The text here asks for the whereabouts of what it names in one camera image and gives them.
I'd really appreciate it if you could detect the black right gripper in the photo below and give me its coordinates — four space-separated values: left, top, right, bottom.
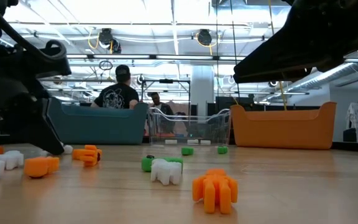
233 0 358 84

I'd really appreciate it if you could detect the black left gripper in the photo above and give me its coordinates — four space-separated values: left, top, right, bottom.
0 77 65 156

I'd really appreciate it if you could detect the teal plastic bin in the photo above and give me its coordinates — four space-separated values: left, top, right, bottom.
48 96 149 146

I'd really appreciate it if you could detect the orange plastic bin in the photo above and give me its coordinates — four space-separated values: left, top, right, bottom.
230 101 337 151

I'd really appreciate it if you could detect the white round column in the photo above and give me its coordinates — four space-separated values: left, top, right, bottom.
190 65 216 118

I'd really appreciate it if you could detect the long ceiling light bar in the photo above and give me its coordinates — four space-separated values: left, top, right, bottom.
65 53 358 63

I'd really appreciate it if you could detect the clear plastic bin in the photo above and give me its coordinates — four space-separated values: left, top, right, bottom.
147 107 232 146

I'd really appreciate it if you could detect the black hanging cable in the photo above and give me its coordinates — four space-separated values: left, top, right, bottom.
230 0 241 96

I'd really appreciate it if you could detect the silver ceiling duct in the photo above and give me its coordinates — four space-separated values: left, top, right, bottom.
268 60 358 94

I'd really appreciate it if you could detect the black ceiling cable reel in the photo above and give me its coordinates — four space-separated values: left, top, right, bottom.
196 29 213 47
99 27 122 54

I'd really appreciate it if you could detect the black hanging ring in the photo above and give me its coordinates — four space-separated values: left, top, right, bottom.
98 60 114 72

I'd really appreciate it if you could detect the black metal frame rig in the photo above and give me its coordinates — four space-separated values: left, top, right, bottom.
140 78 192 105

